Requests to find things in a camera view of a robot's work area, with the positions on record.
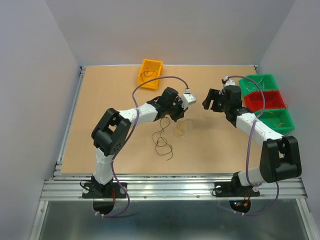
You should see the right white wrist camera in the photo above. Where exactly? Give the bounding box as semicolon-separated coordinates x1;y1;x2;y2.
221;76;236;88

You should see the purple camera cable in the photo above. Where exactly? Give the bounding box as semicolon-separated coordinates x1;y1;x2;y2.
224;75;280;216
94;75;192;218

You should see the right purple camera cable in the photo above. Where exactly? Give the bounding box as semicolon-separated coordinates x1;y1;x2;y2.
224;75;280;216

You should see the red plastic bin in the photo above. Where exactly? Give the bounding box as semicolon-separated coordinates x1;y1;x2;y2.
244;90;286;112

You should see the green plastic bin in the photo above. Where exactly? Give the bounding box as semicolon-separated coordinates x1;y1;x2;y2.
238;74;278;96
259;108;295;135

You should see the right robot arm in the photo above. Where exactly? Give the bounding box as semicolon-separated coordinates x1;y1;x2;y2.
202;85;302;196

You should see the far green plastic bin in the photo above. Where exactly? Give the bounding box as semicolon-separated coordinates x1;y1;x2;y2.
238;74;278;96

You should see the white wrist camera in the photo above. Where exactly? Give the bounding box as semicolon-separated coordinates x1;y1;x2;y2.
180;88;197;110
221;76;236;88

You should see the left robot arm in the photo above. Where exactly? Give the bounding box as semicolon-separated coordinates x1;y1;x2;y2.
88;87;197;197

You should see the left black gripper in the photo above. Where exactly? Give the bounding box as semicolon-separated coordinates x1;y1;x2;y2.
166;97;188;123

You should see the yellow plastic bin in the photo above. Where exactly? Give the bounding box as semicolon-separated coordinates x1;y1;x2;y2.
137;59;163;90

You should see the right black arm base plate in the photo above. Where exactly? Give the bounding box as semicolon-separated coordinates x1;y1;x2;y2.
211;181;260;198

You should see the near green plastic bin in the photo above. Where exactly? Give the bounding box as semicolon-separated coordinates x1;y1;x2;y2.
259;108;295;135

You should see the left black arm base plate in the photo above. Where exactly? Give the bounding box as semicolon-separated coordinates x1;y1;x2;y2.
81;182;127;199

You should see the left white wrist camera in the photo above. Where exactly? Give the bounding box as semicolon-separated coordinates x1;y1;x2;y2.
180;88;197;110

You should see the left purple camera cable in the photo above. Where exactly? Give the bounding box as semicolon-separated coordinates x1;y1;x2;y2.
94;75;192;218

